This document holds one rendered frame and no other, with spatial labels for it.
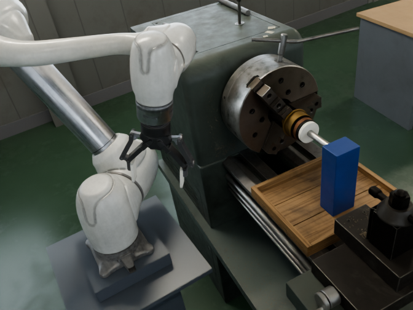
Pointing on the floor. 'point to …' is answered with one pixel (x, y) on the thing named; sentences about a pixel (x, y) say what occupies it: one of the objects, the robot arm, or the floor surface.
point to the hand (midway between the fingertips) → (158, 179)
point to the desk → (386, 61)
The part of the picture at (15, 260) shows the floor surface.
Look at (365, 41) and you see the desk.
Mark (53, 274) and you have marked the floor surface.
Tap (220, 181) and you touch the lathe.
